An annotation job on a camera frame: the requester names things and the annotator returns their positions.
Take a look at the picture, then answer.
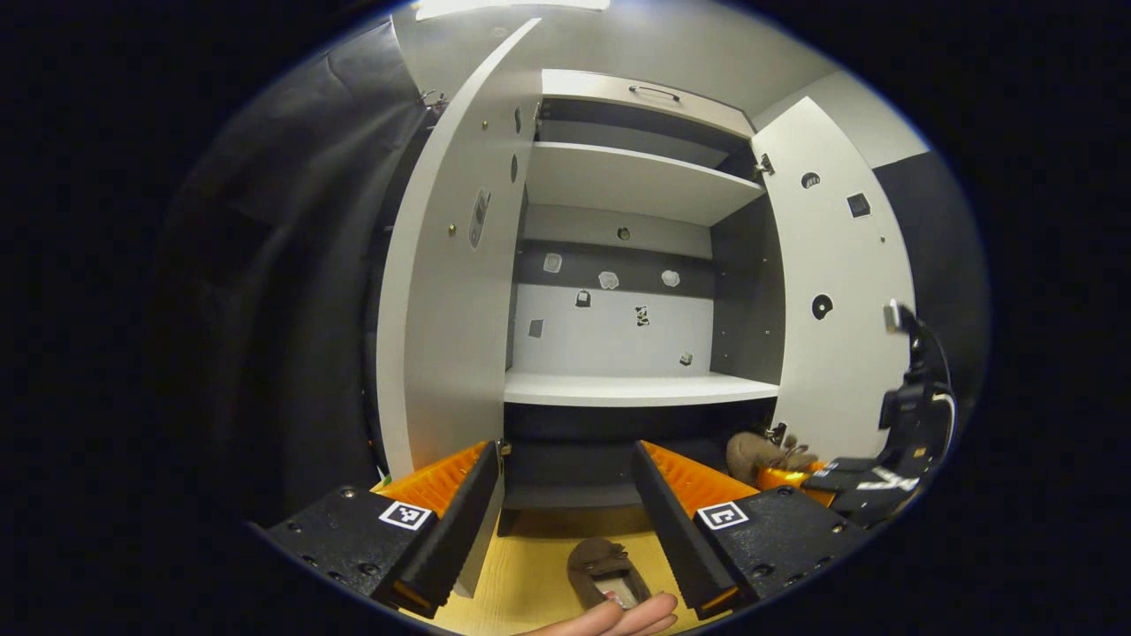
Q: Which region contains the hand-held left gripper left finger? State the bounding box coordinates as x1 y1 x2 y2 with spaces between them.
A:
261 440 505 619

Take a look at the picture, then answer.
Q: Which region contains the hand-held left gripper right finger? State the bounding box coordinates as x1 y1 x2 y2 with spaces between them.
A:
631 439 871 621

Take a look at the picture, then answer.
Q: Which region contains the brown suede shoe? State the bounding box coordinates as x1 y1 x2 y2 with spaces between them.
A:
566 537 653 612
726 431 818 485

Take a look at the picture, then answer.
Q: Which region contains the white shoe cabinet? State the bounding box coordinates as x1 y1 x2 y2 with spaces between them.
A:
499 69 787 535

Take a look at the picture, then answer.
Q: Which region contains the white cabinet drawer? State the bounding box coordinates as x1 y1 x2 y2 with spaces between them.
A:
541 69 756 138

